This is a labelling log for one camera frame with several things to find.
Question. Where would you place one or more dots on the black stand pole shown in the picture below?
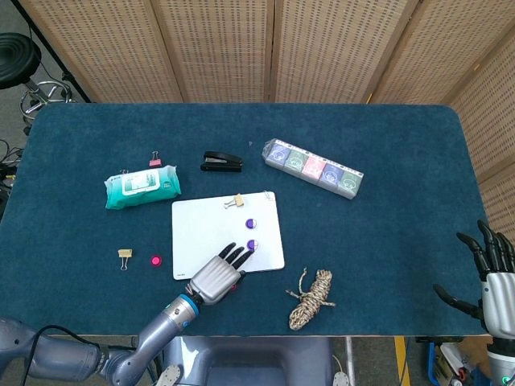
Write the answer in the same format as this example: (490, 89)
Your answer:
(60, 61)

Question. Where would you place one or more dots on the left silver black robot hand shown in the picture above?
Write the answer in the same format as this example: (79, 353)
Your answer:
(215, 279)

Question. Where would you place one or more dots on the blue plastic crate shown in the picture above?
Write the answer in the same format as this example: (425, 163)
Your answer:
(432, 366)

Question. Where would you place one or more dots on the black round stool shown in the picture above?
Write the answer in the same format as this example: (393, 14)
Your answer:
(16, 56)

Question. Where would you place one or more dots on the metal table leg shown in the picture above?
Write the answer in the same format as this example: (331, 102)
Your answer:
(349, 358)

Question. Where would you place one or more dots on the black stapler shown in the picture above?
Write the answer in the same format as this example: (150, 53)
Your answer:
(221, 161)

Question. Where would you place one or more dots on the boxed colourful cartons pack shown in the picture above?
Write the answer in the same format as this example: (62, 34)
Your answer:
(314, 169)

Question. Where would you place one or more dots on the purple round magnet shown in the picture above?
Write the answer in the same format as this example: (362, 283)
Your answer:
(253, 243)
(251, 223)

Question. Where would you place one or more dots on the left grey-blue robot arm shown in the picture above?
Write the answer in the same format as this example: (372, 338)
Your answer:
(169, 317)

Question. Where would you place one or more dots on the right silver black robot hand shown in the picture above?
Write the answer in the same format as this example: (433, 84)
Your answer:
(501, 297)

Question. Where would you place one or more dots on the pink binder clip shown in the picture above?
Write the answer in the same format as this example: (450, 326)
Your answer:
(155, 162)

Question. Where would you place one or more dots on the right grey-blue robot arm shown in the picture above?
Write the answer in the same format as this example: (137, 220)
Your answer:
(503, 362)

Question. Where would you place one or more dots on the white robot foot pad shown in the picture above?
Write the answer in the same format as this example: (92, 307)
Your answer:
(170, 376)
(342, 379)

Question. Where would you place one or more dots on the green wet wipes pack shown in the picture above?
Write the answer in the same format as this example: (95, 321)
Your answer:
(141, 189)

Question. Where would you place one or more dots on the small silver paper clip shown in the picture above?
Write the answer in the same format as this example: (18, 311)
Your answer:
(267, 195)

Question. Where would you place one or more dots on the gold binder clip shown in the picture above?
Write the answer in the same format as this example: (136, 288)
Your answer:
(125, 253)
(239, 200)

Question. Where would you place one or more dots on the dark blue table mat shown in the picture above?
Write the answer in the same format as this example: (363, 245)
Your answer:
(382, 261)

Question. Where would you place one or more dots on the white magnetic board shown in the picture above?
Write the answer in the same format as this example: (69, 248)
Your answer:
(201, 229)

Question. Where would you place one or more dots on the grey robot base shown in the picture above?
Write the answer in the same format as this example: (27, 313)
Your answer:
(257, 358)

